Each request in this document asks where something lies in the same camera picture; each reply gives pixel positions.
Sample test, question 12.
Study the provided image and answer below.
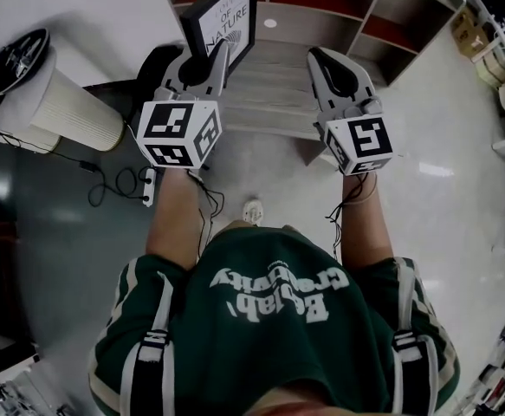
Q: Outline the black floor cable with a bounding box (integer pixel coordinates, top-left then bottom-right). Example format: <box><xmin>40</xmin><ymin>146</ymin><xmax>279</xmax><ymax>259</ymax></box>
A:
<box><xmin>0</xmin><ymin>96</ymin><xmax>150</xmax><ymax>208</ymax></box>

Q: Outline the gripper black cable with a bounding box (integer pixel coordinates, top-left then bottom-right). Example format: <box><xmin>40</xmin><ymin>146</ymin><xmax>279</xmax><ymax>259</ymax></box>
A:
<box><xmin>324</xmin><ymin>172</ymin><xmax>379</xmax><ymax>260</ymax></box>
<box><xmin>185</xmin><ymin>168</ymin><xmax>226</xmax><ymax>269</ymax></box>

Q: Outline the black round tray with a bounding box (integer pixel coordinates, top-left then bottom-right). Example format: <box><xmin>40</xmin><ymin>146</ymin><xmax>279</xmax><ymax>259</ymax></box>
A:
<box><xmin>0</xmin><ymin>28</ymin><xmax>53</xmax><ymax>100</ymax></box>

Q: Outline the black framed nature picture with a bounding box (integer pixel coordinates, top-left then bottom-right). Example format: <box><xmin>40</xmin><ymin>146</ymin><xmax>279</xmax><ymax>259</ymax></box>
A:
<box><xmin>178</xmin><ymin>0</ymin><xmax>260</xmax><ymax>78</ymax></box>

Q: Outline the white left shoe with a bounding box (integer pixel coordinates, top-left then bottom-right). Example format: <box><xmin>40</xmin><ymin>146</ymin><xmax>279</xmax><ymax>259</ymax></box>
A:
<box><xmin>241</xmin><ymin>196</ymin><xmax>263</xmax><ymax>228</ymax></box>

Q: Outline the person's chin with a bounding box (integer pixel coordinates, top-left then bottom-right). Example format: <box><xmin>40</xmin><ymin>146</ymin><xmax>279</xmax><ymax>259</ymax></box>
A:
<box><xmin>242</xmin><ymin>387</ymin><xmax>327</xmax><ymax>416</ymax></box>

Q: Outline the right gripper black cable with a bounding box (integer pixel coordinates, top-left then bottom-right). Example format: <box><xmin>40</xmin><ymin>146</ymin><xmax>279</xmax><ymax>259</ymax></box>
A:
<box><xmin>324</xmin><ymin>172</ymin><xmax>379</xmax><ymax>260</ymax></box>

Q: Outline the person's right forearm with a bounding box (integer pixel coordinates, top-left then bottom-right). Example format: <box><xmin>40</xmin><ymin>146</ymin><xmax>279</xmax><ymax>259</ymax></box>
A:
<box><xmin>340</xmin><ymin>171</ymin><xmax>395</xmax><ymax>271</ymax></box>

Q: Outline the cardboard box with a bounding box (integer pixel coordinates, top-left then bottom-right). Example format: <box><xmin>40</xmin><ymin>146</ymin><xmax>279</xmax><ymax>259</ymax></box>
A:
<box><xmin>450</xmin><ymin>5</ymin><xmax>496</xmax><ymax>61</ymax></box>

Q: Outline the person's left forearm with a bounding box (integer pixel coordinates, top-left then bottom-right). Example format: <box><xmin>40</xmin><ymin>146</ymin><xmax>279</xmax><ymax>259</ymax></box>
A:
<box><xmin>145</xmin><ymin>166</ymin><xmax>213</xmax><ymax>273</ymax></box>

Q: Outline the black white shoulder strap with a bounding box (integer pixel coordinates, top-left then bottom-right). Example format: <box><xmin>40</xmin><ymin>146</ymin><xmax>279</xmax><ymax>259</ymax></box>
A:
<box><xmin>126</xmin><ymin>270</ymin><xmax>175</xmax><ymax>416</ymax></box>
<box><xmin>389</xmin><ymin>257</ymin><xmax>436</xmax><ymax>416</ymax></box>

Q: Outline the white ribbed pedestal side table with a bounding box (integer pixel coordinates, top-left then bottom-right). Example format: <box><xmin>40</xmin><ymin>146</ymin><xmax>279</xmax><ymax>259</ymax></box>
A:
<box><xmin>0</xmin><ymin>28</ymin><xmax>127</xmax><ymax>155</ymax></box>

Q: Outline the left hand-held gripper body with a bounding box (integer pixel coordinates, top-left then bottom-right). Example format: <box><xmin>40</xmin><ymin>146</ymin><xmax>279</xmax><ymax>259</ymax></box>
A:
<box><xmin>135</xmin><ymin>84</ymin><xmax>224</xmax><ymax>171</ymax></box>

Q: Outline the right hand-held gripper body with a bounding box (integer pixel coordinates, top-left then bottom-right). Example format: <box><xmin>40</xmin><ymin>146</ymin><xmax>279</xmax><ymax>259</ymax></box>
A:
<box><xmin>316</xmin><ymin>99</ymin><xmax>394</xmax><ymax>178</ymax></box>

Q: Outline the grey wooden shelf unit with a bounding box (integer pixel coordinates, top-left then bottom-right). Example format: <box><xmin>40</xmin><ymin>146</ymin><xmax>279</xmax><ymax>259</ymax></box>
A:
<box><xmin>156</xmin><ymin>0</ymin><xmax>467</xmax><ymax>166</ymax></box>

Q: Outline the white cluttered worktable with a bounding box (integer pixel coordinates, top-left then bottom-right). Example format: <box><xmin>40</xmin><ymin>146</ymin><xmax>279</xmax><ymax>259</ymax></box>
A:
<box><xmin>0</xmin><ymin>361</ymin><xmax>76</xmax><ymax>416</ymax></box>

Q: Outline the beige wrist cord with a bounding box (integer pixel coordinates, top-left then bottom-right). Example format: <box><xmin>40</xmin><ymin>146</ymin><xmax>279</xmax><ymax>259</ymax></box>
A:
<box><xmin>341</xmin><ymin>174</ymin><xmax>379</xmax><ymax>206</ymax></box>

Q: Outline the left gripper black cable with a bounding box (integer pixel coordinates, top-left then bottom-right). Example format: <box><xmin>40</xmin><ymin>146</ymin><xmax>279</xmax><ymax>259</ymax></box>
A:
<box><xmin>185</xmin><ymin>168</ymin><xmax>226</xmax><ymax>269</ymax></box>

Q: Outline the white power strip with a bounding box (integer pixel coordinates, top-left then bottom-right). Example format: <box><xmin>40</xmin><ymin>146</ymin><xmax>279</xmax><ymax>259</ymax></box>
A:
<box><xmin>141</xmin><ymin>166</ymin><xmax>157</xmax><ymax>208</ymax></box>

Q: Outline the green printed shirt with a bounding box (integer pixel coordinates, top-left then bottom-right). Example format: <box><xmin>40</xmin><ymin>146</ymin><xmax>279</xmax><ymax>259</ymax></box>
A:
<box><xmin>87</xmin><ymin>224</ymin><xmax>462</xmax><ymax>416</ymax></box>

